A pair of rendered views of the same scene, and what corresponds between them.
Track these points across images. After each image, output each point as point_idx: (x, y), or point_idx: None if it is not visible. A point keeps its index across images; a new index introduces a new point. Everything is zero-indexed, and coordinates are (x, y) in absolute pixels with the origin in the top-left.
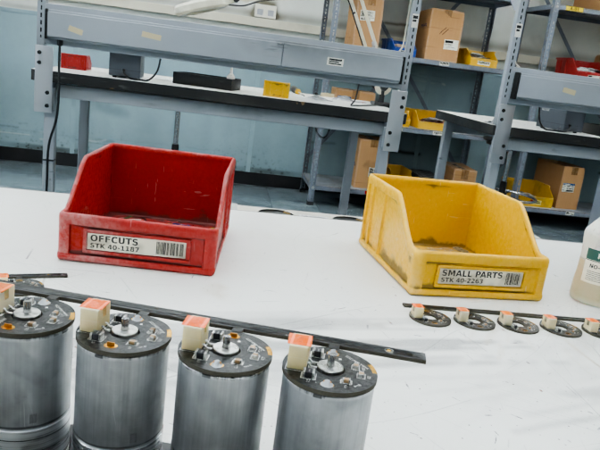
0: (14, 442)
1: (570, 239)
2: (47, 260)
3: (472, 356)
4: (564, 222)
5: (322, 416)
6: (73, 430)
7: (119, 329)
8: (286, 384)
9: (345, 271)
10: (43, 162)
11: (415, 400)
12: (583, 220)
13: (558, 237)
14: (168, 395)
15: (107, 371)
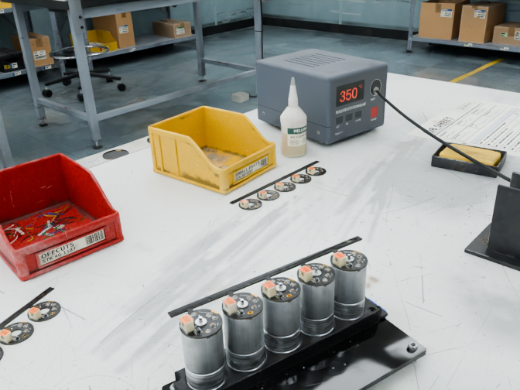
0: (260, 354)
1: (141, 70)
2: (18, 286)
3: (289, 215)
4: (130, 57)
5: (360, 276)
6: (273, 336)
7: (280, 289)
8: (343, 272)
9: (177, 197)
10: None
11: (298, 250)
12: (141, 50)
13: (132, 72)
14: (217, 311)
15: (292, 305)
